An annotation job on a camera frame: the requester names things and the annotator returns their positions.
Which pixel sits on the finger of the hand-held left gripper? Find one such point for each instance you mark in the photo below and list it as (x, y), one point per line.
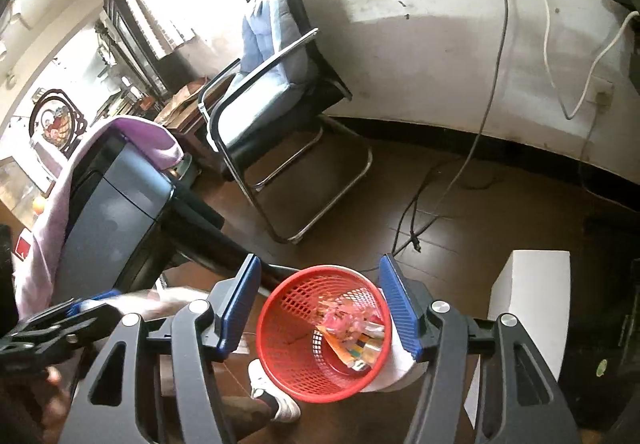
(90, 302)

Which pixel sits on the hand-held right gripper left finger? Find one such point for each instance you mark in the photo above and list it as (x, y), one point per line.
(237, 309)

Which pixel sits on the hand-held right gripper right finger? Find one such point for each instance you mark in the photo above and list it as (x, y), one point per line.
(402, 309)

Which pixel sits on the pink clear plastic wrapper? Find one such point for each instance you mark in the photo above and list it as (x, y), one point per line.
(347, 319)

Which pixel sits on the white wrapper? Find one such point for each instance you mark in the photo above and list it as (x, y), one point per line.
(175, 301)

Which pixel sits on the orange yellow carton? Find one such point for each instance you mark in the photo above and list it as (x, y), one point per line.
(350, 354)

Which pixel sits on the red mesh wastebasket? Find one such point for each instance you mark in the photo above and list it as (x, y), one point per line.
(295, 354)

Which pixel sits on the person's left hand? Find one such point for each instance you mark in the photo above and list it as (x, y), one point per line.
(54, 376)

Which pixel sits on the white round container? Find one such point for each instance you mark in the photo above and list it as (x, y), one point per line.
(400, 369)

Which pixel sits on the red box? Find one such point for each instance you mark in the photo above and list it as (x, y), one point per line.
(23, 248)

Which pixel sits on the grey black appliance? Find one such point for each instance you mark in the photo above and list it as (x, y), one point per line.
(115, 219)

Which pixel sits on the person's white shoe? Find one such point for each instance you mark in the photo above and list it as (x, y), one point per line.
(277, 401)

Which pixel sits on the orange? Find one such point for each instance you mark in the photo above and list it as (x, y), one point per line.
(38, 206)

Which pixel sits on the person's leg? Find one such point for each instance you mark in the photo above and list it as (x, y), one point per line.
(245, 419)

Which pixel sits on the white box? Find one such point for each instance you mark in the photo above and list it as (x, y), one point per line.
(530, 284)

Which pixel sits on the purple tablecloth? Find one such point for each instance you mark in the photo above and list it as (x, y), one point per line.
(150, 144)

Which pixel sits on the round decorative table screen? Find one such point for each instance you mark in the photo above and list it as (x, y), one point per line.
(55, 121)

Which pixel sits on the black office chair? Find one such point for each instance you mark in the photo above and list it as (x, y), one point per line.
(280, 124)

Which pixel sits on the brown flat cardboard boxes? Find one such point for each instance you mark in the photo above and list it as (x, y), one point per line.
(182, 101)

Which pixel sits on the blue chair cushion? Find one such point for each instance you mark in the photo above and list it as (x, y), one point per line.
(265, 69)

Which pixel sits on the dark tall cabinet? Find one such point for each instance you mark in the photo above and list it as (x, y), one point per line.
(137, 44)

